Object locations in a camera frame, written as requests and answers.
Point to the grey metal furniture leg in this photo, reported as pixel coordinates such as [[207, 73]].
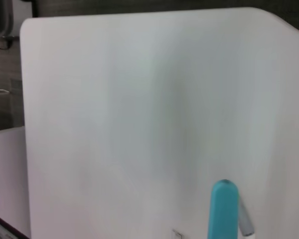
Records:
[[9, 15]]

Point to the blue scissors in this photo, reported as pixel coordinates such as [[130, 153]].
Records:
[[224, 211]]

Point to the transparent plastic ruler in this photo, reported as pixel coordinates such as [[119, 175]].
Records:
[[178, 234]]

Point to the white grey ballpoint pen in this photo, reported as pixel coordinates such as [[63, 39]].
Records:
[[245, 221]]

